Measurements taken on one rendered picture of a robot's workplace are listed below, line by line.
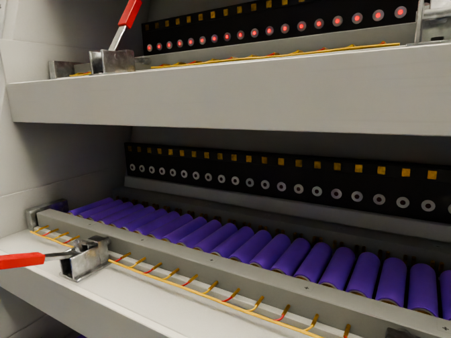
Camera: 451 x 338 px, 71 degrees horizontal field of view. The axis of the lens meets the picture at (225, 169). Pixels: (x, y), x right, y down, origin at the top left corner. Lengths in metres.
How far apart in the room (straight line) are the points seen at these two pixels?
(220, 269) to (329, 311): 0.09
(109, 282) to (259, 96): 0.21
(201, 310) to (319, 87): 0.18
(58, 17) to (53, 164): 0.20
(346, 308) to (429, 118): 0.13
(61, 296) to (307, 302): 0.22
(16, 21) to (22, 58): 0.04
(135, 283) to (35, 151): 0.24
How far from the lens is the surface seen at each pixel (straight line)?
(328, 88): 0.20
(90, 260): 0.33
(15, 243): 0.45
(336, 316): 0.24
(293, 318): 0.25
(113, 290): 0.30
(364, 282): 0.27
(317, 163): 0.35
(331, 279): 0.27
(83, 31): 0.53
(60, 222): 0.42
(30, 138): 0.47
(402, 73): 0.19
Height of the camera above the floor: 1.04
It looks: 2 degrees up
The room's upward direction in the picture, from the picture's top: 8 degrees clockwise
